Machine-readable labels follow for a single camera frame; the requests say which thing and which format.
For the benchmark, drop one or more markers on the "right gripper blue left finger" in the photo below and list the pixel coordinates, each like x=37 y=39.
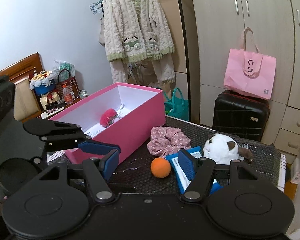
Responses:
x=109 y=163

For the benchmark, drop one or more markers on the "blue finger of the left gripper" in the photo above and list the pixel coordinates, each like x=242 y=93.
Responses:
x=97 y=148

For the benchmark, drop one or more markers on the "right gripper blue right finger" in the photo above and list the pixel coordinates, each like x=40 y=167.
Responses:
x=188 y=163

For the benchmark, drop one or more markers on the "blue wet wipes pack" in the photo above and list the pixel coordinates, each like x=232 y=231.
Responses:
x=182 y=179

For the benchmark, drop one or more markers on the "orange plush ball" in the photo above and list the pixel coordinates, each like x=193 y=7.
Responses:
x=160 y=168

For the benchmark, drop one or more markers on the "pink strawberry plush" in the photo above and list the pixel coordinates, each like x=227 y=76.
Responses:
x=108 y=117

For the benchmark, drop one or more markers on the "pink floral scrunchie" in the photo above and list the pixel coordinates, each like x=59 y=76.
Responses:
x=166 y=141

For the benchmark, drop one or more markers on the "white panda plush ball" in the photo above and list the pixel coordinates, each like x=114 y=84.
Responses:
x=223 y=150

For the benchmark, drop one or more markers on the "black bubble mat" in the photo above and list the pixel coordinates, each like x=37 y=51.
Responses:
x=135 y=171

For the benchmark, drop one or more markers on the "wooden headboard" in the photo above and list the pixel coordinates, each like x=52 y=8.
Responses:
x=26 y=103

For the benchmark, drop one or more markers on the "pink cardboard box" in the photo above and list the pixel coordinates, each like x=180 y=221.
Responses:
x=144 y=109

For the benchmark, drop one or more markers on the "wooden nightstand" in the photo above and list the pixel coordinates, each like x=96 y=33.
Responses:
x=66 y=106

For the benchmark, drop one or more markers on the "orange drink bottle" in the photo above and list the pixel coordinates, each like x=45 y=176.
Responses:
x=67 y=95

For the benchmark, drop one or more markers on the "teal tote bag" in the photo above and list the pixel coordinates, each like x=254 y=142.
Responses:
x=176 y=106

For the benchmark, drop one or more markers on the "black suitcase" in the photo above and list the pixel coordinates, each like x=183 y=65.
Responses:
x=240 y=115

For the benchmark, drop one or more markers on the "flower bouquet box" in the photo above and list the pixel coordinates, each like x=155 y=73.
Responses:
x=43 y=82

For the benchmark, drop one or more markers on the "pink tote bag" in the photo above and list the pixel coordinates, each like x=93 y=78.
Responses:
x=250 y=73

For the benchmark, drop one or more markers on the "cream knit cardigan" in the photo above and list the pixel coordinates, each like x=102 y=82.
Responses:
x=137 y=31

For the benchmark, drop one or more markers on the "beige wardrobe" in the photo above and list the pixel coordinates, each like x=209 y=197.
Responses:
x=253 y=48

